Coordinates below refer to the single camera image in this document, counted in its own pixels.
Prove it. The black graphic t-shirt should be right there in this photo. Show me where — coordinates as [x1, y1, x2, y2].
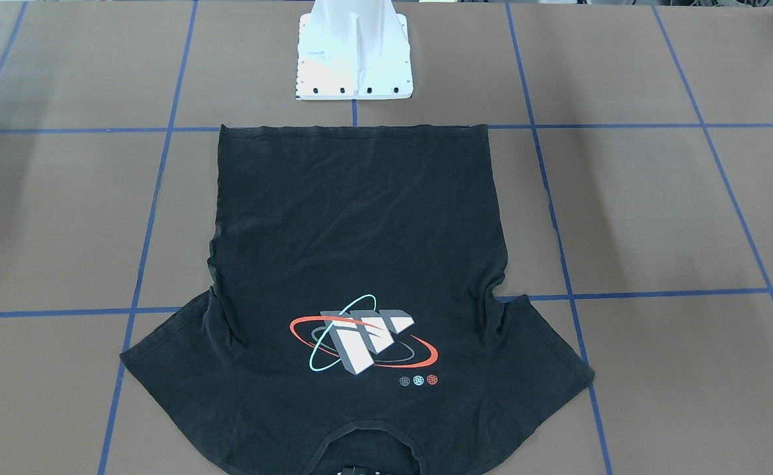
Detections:
[121, 125, 594, 474]

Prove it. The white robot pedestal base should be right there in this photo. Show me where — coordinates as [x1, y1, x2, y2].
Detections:
[294, 1, 414, 100]

